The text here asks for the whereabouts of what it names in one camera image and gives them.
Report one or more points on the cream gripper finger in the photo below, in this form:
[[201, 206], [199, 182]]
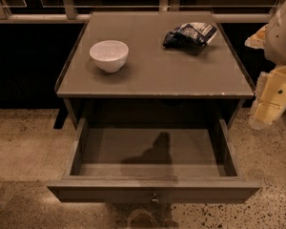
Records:
[[257, 40], [261, 115]]

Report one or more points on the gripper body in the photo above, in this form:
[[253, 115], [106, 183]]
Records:
[[281, 38]]

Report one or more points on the blue chip bag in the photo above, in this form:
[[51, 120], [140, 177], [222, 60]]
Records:
[[190, 34]]

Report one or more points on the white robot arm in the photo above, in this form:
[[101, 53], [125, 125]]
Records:
[[275, 39]]

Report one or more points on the small metal drawer knob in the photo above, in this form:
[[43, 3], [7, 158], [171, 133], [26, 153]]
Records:
[[154, 199]]

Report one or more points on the open top drawer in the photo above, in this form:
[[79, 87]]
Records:
[[182, 163]]

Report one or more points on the grey wooden cabinet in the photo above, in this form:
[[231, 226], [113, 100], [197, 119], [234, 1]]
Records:
[[150, 70]]

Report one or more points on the white ceramic bowl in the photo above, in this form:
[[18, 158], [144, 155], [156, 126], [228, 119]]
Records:
[[109, 55]]

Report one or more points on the metal window railing frame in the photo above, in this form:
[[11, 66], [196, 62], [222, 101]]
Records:
[[38, 4]]

